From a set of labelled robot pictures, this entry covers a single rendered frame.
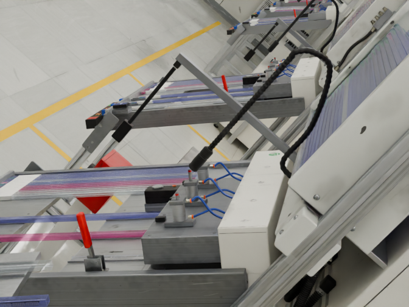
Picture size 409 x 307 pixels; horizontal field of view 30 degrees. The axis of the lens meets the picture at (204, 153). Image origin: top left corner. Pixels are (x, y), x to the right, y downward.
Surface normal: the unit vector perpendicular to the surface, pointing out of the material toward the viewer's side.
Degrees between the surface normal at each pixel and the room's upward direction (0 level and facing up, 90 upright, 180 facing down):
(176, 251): 90
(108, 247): 46
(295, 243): 90
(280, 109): 90
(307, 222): 90
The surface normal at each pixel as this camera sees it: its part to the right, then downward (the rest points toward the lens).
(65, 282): -0.19, 0.25
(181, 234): -0.11, -0.97
